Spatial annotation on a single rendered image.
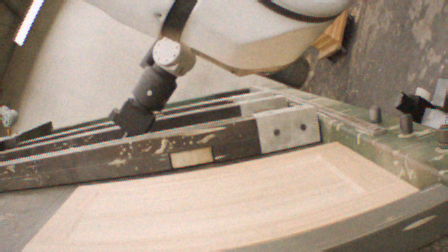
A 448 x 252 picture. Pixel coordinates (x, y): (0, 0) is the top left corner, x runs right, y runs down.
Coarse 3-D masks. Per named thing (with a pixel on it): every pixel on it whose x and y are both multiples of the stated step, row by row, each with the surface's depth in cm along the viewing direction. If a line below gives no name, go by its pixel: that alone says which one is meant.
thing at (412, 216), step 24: (432, 192) 33; (360, 216) 34; (384, 216) 32; (408, 216) 30; (432, 216) 30; (288, 240) 33; (312, 240) 32; (336, 240) 30; (360, 240) 30; (384, 240) 30; (408, 240) 30; (432, 240) 30
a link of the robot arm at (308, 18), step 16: (256, 0) 23; (272, 0) 22; (288, 0) 21; (304, 0) 21; (320, 0) 21; (336, 0) 22; (352, 0) 22; (288, 16) 23; (304, 16) 22; (320, 16) 22; (336, 16) 23
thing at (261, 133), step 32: (192, 128) 88; (224, 128) 88; (256, 128) 88; (288, 128) 88; (32, 160) 86; (64, 160) 86; (96, 160) 87; (128, 160) 87; (160, 160) 88; (224, 160) 88
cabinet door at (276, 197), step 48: (336, 144) 75; (96, 192) 69; (144, 192) 67; (192, 192) 64; (240, 192) 60; (288, 192) 55; (336, 192) 50; (384, 192) 43; (48, 240) 45; (96, 240) 45; (144, 240) 44; (192, 240) 43; (240, 240) 41
